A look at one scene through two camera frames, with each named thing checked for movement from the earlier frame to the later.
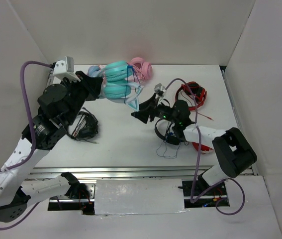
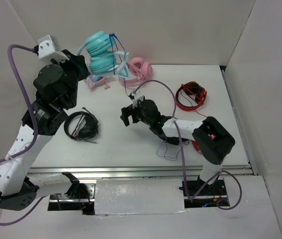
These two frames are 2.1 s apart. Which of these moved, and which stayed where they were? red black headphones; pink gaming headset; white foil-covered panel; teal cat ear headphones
Moved: teal cat ear headphones
Stayed: white foil-covered panel; pink gaming headset; red black headphones
